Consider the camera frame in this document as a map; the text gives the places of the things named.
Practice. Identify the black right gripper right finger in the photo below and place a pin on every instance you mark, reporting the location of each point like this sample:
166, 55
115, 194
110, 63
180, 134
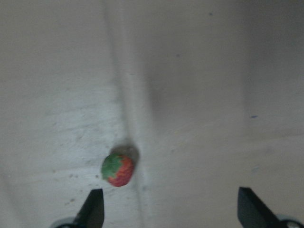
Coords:
252, 212

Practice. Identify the strawberry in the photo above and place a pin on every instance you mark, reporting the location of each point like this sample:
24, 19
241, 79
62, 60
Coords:
117, 169

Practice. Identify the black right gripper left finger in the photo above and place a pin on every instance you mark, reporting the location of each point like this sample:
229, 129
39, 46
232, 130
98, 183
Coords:
91, 214

